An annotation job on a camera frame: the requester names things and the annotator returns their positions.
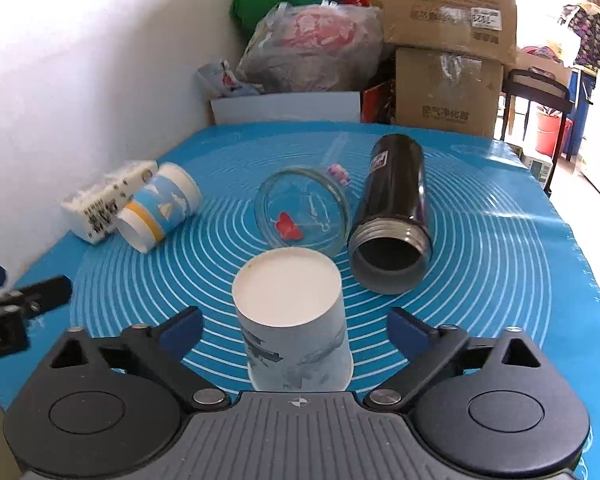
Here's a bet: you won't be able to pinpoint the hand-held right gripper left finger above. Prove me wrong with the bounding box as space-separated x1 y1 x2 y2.
50 306 232 412

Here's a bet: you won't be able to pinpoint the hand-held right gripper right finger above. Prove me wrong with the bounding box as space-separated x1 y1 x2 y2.
364 306 552 409

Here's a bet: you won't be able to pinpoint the grey printed paper cup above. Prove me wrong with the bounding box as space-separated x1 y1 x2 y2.
231 247 355 394

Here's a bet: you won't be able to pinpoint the blue yellow-banded paper cup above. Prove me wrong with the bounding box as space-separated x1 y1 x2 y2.
116 161 203 254

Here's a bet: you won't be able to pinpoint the clear glass cup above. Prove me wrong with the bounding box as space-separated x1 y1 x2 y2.
254 166 352 259

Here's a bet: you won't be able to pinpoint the white tissue pack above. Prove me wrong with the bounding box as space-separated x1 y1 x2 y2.
60 159 159 245

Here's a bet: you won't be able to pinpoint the blue silicone mat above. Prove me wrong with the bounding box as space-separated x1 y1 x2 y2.
0 121 600 480

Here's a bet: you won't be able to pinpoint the black thermos bottle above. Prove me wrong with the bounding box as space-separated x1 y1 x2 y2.
347 133 434 295

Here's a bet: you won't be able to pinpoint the clear stick with pink charm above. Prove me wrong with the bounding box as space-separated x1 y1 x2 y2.
324 132 352 189

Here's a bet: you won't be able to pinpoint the red box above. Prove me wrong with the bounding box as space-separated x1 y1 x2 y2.
361 79 397 125

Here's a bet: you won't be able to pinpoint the small cardboard box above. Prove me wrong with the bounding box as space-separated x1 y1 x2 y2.
393 46 505 139

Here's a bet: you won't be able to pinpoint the red bucket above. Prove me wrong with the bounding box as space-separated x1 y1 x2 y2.
534 110 574 157

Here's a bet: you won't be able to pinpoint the white flat board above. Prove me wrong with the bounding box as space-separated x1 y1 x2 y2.
209 91 362 126

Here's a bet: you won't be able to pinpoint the small white printed packet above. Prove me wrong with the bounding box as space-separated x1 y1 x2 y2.
196 59 263 99

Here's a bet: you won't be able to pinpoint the black metal chair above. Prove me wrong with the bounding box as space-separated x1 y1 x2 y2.
499 68 576 197

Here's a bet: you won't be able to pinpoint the clear plastic bag red contents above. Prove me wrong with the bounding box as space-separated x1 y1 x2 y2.
235 2 385 94

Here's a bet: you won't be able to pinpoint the large cardboard box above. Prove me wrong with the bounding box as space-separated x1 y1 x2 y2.
379 0 519 65

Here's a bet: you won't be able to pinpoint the floral cloth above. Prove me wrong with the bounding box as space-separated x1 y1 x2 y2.
559 4 600 69

